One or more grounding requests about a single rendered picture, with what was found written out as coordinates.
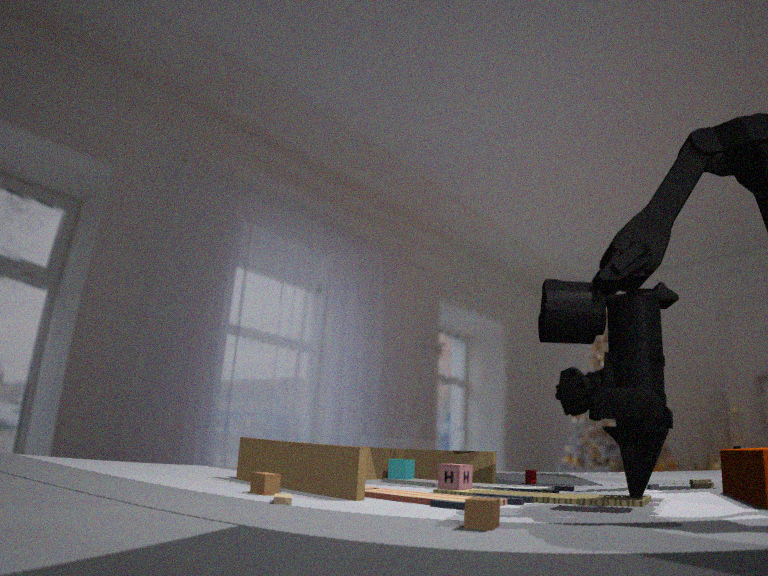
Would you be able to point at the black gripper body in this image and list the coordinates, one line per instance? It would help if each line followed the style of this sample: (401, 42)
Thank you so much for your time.
(639, 397)

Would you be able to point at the teal cube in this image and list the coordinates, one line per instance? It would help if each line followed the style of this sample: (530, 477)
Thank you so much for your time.
(401, 469)

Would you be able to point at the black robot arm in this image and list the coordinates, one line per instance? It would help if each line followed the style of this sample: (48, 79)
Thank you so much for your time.
(575, 311)

